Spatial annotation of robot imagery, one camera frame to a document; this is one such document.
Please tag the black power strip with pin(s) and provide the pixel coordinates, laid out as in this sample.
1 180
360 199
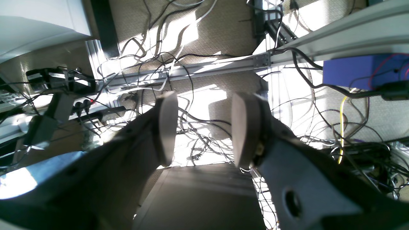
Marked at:
90 109

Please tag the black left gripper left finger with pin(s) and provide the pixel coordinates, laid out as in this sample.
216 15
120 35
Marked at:
96 190

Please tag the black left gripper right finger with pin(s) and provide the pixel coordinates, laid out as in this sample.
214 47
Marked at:
309 190

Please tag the blue box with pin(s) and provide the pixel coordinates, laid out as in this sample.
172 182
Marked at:
367 72

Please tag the black flat case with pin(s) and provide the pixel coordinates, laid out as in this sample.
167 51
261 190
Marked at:
202 197

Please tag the aluminium frame rail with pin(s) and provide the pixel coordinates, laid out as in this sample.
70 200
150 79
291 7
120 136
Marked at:
379 29

